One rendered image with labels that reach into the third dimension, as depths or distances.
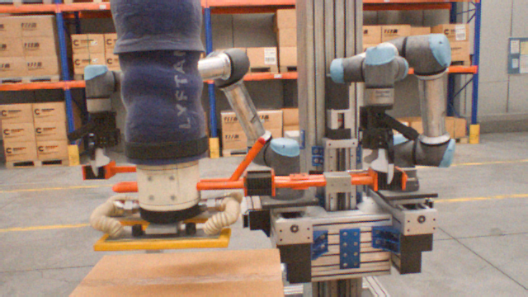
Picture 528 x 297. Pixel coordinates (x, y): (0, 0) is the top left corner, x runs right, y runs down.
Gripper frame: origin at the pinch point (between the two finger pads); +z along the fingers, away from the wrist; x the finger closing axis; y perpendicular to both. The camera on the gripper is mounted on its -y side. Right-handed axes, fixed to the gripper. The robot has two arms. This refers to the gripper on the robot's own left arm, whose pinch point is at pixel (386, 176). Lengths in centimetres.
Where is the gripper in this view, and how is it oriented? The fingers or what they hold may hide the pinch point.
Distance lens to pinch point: 121.3
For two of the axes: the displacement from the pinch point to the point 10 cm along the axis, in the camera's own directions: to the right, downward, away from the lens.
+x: -0.1, 1.6, -9.9
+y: -10.0, 0.3, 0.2
